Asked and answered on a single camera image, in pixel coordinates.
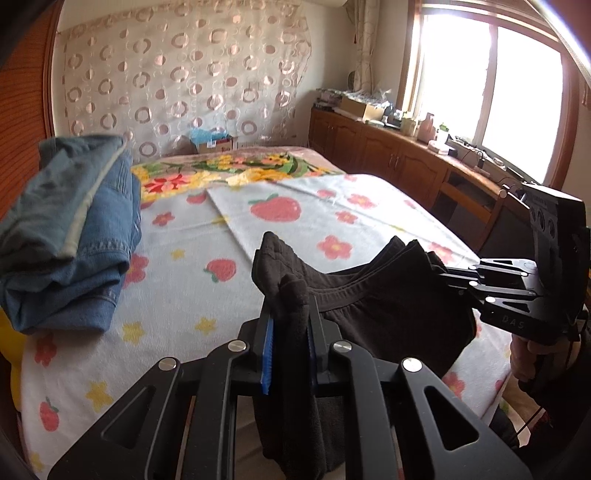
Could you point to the wooden headboard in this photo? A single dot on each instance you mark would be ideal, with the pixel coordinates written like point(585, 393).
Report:
point(23, 92)

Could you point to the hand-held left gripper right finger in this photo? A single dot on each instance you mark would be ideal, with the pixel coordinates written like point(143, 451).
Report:
point(313, 364)

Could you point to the open cardboard box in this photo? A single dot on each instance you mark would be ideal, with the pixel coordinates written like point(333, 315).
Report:
point(362, 108)

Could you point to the cream patterned window curtain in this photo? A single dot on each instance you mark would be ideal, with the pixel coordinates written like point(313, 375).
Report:
point(365, 46)

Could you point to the blue plastic bag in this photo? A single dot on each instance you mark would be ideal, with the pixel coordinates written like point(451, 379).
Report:
point(207, 135)

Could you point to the window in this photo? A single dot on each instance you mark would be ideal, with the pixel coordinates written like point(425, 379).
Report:
point(485, 78)

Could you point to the small cardboard box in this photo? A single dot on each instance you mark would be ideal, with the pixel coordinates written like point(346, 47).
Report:
point(214, 145)

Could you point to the white strawberry print blanket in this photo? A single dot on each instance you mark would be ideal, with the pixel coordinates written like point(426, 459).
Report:
point(194, 295)

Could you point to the black pants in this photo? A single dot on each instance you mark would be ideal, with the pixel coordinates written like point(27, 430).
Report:
point(392, 314)

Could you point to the wooden cabinet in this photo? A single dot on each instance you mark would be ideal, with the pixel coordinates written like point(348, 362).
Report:
point(392, 161)

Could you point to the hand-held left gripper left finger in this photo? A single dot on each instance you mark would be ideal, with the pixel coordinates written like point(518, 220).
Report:
point(268, 360)

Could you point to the pale pink bottle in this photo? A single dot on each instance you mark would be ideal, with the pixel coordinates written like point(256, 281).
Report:
point(427, 127)

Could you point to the pink floral blanket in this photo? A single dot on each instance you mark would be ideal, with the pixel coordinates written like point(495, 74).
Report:
point(240, 168)

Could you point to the person's right hand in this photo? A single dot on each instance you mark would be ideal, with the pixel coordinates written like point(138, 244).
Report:
point(521, 360)

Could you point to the sheer circle-patterned curtain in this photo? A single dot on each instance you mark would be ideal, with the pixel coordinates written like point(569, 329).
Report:
point(184, 78)

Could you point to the folded blue jeans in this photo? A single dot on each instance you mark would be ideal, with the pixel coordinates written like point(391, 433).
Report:
point(69, 240)

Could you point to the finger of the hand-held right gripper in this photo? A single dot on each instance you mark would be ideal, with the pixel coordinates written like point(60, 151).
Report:
point(503, 290)
point(498, 270)

